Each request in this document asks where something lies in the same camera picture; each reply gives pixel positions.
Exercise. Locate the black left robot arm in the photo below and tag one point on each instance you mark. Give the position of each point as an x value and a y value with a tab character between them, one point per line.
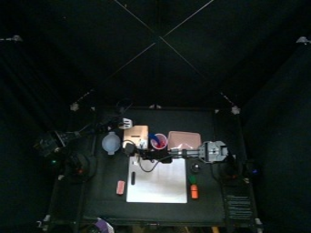
57	142

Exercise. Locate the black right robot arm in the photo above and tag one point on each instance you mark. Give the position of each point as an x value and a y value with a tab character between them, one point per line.
213	151

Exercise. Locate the light wooden drawer cabinet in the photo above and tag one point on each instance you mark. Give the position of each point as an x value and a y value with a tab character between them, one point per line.
135	133

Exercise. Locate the black marker pen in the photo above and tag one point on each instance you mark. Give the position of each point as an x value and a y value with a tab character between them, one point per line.
133	178

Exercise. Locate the pink square plate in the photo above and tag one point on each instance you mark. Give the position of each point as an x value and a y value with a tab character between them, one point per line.
185	140

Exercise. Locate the white cutting board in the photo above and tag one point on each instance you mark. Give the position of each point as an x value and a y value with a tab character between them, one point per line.
158	185

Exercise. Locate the black round object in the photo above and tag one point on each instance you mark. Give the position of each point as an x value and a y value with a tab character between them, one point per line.
195	168

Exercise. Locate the pink eraser block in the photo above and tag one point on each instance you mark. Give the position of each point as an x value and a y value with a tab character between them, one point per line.
121	187

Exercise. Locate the orange toy carrot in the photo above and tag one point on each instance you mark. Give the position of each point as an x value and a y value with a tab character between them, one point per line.
194	191

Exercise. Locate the purple disc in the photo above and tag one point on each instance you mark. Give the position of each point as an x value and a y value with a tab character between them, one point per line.
103	226

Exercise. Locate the black label plate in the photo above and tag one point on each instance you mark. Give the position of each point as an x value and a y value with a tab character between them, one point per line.
239	207

